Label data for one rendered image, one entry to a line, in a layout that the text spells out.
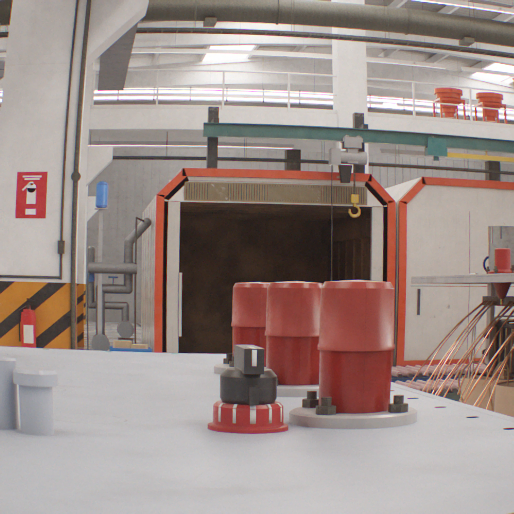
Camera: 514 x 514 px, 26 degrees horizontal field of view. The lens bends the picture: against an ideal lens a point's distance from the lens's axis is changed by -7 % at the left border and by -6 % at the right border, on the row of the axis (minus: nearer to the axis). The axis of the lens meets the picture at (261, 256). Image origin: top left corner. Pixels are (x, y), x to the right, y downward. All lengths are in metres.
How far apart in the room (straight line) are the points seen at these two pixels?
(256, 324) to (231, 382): 0.70
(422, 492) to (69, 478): 0.23
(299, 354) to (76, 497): 0.77
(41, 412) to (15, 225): 10.74
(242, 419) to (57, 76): 10.88
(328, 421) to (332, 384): 0.04
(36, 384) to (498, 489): 0.41
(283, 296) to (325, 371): 0.32
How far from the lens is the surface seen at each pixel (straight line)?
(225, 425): 1.03
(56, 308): 11.64
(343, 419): 1.06
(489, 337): 4.58
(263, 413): 1.02
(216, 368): 1.74
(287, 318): 1.40
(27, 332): 11.50
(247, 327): 1.73
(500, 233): 4.36
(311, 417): 1.07
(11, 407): 0.98
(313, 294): 1.41
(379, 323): 1.08
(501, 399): 4.03
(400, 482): 0.75
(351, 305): 1.08
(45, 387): 0.95
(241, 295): 1.73
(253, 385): 1.03
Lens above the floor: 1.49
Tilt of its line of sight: 1 degrees up
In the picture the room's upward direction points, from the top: 1 degrees clockwise
